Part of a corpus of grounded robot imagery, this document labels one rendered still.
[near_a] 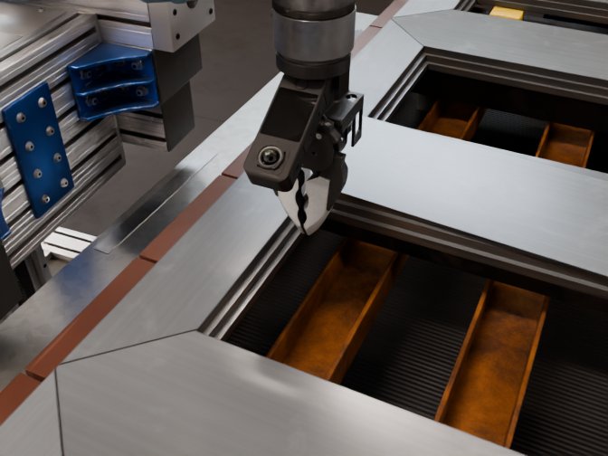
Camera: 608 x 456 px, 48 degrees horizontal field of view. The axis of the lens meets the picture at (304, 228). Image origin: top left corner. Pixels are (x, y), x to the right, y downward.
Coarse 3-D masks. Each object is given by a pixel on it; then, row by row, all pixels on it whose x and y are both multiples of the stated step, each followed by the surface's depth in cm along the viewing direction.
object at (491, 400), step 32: (576, 128) 126; (576, 160) 117; (512, 288) 93; (480, 320) 88; (512, 320) 88; (544, 320) 82; (480, 352) 84; (512, 352) 84; (448, 384) 75; (480, 384) 80; (512, 384) 80; (448, 416) 77; (480, 416) 77; (512, 416) 72
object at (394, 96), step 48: (480, 0) 138; (528, 0) 134; (576, 0) 131; (432, 48) 114; (384, 96) 101; (576, 96) 106; (288, 240) 78; (432, 240) 78; (480, 240) 76; (240, 288) 70; (576, 288) 73
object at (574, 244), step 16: (592, 176) 84; (576, 192) 82; (592, 192) 82; (576, 208) 79; (592, 208) 79; (560, 224) 77; (576, 224) 77; (592, 224) 77; (560, 240) 75; (576, 240) 75; (592, 240) 75; (560, 256) 72; (576, 256) 72; (592, 256) 72
